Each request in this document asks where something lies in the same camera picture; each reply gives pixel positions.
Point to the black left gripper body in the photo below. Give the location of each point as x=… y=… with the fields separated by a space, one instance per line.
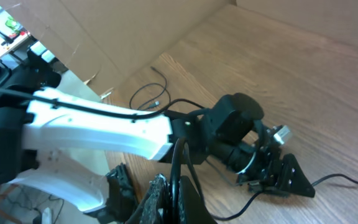
x=263 y=173

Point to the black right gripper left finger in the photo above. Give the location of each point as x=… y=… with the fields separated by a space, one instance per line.
x=152 y=207

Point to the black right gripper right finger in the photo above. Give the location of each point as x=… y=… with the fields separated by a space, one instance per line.
x=191 y=209

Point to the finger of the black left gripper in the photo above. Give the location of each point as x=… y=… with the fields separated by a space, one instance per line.
x=291 y=179

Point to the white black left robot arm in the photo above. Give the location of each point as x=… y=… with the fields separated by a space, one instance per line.
x=37 y=123

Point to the cardboard left side panel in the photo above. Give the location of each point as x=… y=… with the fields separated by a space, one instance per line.
x=105 y=42

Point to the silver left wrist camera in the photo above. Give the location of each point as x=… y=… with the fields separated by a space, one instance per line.
x=281 y=134

